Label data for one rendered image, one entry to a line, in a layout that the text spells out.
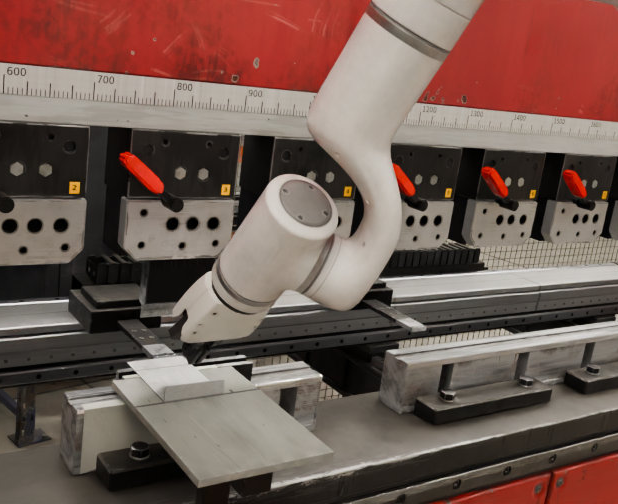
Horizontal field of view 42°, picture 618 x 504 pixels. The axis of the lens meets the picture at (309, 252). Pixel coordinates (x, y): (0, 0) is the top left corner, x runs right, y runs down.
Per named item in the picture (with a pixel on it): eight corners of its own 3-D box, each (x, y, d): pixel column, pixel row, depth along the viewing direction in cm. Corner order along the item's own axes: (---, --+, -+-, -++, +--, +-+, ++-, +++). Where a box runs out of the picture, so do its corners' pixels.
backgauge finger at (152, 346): (124, 373, 113) (127, 340, 112) (67, 310, 134) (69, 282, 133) (201, 364, 120) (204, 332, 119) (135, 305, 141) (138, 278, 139)
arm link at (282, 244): (300, 265, 96) (231, 228, 94) (355, 198, 86) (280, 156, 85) (283, 318, 90) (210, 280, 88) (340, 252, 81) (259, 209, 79)
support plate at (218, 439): (197, 488, 87) (198, 480, 86) (111, 387, 107) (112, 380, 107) (333, 459, 97) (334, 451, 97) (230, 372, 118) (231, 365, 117)
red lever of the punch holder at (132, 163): (133, 151, 92) (187, 204, 98) (120, 145, 96) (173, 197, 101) (122, 163, 92) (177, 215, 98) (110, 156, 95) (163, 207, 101)
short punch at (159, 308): (143, 320, 108) (149, 252, 106) (137, 315, 110) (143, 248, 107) (210, 314, 114) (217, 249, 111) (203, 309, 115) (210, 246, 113)
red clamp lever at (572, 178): (578, 169, 137) (597, 205, 143) (559, 165, 141) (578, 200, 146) (572, 177, 137) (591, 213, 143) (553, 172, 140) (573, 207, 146)
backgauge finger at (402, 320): (392, 340, 141) (396, 314, 140) (310, 293, 161) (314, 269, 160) (442, 334, 148) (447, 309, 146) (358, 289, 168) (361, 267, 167)
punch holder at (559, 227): (547, 244, 145) (567, 153, 141) (512, 232, 152) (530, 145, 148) (599, 242, 153) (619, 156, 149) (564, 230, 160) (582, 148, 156)
